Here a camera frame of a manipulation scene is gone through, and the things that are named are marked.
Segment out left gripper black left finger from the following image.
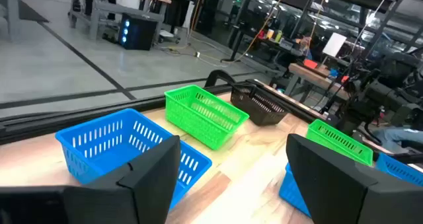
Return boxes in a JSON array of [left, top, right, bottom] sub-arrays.
[[0, 135, 182, 224]]

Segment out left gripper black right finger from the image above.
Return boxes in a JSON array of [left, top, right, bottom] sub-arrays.
[[286, 133, 423, 224]]

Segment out green plastic basket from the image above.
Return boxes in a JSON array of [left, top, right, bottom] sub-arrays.
[[305, 118, 374, 167], [164, 84, 250, 151]]

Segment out person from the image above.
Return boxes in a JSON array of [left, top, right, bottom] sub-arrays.
[[371, 126, 423, 154]]

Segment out black plastic basket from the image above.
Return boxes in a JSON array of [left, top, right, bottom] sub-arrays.
[[230, 82, 291, 126]]

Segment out wooden top workbench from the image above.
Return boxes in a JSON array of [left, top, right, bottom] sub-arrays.
[[286, 63, 351, 101]]

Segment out white board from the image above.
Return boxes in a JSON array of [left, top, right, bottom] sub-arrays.
[[322, 32, 348, 58]]

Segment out black computer tower blue lights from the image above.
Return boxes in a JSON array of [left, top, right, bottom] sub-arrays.
[[118, 13, 159, 51]]

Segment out dark cluttered desk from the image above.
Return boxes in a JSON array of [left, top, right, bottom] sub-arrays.
[[221, 24, 307, 63]]

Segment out grey metal workbench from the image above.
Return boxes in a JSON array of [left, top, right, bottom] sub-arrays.
[[67, 0, 173, 42]]

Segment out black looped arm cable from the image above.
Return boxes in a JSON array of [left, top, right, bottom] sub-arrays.
[[204, 69, 236, 88]]

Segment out white hanging cable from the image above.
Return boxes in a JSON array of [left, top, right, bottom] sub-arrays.
[[349, 0, 395, 54]]

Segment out orange hanging cable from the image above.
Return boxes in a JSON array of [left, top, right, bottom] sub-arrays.
[[194, 0, 290, 65]]

